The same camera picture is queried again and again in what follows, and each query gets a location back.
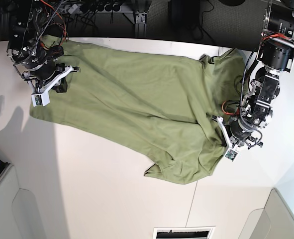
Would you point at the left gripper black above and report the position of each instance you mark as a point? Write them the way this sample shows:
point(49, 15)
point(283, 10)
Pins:
point(237, 135)

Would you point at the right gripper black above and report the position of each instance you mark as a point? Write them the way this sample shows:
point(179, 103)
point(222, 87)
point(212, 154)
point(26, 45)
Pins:
point(48, 76)

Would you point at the green t-shirt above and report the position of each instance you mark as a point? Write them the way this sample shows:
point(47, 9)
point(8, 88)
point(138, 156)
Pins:
point(158, 105)

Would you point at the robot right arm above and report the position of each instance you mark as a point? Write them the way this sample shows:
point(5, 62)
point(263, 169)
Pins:
point(33, 61)

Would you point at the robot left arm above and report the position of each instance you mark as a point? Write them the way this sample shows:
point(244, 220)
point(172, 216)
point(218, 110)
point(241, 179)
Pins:
point(260, 83)

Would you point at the white power strip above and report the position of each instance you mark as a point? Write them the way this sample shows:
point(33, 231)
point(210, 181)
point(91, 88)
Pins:
point(91, 7)

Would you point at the grey chair right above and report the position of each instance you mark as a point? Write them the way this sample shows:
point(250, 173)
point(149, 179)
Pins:
point(274, 221)

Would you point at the grey chair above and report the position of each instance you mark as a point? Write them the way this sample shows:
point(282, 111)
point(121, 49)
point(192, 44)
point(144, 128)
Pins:
point(274, 221)
point(19, 213)

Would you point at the aluminium table leg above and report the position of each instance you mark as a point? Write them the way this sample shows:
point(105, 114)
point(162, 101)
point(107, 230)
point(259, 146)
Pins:
point(140, 25)

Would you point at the white framed floor vent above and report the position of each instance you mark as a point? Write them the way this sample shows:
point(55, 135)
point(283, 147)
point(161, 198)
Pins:
point(183, 233)

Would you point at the black box under table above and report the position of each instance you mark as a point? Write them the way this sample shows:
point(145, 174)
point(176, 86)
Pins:
point(184, 13)

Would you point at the grey chair left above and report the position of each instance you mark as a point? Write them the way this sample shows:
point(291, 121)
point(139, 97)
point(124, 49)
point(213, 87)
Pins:
point(19, 213)

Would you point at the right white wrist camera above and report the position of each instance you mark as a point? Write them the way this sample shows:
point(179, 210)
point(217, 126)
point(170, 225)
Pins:
point(40, 99)

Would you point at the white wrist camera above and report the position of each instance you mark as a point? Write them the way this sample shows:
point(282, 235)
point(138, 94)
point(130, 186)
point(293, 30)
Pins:
point(230, 154)
point(40, 99)

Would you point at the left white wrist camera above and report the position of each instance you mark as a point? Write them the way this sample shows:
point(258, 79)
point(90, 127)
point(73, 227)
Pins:
point(230, 154)

